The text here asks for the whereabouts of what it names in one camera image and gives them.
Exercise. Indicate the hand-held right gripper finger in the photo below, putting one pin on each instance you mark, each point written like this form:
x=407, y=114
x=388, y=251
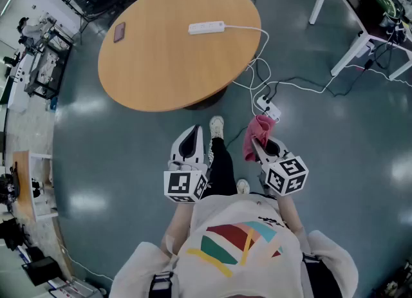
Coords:
x=260, y=153
x=282, y=148

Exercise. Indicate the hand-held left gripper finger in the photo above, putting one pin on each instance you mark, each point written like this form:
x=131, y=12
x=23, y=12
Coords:
x=175, y=148
x=201, y=145

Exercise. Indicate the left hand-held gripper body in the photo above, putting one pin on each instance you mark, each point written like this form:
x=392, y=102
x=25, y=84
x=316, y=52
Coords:
x=185, y=182

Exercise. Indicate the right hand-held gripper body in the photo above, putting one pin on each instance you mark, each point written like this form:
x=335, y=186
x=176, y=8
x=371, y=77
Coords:
x=286, y=176

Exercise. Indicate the pink cloth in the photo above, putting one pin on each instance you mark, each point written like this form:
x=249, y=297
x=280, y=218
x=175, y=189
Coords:
x=257, y=134

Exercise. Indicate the person's left forearm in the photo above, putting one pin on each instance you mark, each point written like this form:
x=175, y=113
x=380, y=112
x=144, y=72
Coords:
x=180, y=222

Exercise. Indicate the person's right forearm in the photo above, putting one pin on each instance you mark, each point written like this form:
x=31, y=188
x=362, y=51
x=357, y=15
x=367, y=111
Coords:
x=289, y=213

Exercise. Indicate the person's white shoe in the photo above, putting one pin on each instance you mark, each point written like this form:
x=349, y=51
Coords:
x=217, y=126
x=243, y=186

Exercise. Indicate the person's black trousers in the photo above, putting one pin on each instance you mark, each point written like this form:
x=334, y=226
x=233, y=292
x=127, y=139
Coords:
x=222, y=168

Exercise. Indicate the dark round table base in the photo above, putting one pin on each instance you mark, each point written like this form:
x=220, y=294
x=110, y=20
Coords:
x=206, y=102

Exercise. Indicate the white floor power strip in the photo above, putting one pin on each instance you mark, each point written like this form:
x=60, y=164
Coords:
x=268, y=107

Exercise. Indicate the person's white printed shirt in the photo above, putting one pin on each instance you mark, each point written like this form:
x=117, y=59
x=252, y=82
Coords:
x=225, y=219

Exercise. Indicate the dark smartphone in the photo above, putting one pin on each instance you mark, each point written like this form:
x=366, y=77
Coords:
x=119, y=32

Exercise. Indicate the black metal shelf cart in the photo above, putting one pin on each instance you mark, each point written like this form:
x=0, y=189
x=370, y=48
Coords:
x=48, y=61

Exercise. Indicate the wooden side desk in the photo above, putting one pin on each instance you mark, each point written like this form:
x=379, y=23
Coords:
x=24, y=184

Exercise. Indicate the black box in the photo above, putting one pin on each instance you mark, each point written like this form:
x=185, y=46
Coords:
x=42, y=271

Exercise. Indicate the green round bag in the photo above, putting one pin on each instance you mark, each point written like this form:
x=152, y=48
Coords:
x=383, y=2

